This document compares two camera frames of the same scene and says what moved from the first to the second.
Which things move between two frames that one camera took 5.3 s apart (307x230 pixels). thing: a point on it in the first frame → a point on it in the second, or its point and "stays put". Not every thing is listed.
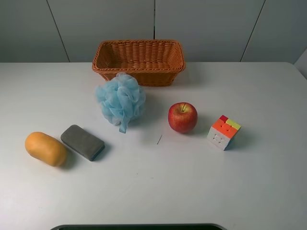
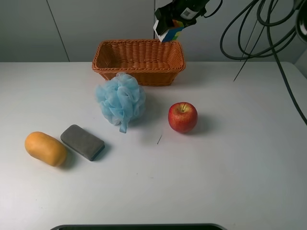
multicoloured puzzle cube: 223,130 → 171,34
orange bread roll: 43,147 stays put
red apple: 182,117 stays put
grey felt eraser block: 83,142 stays put
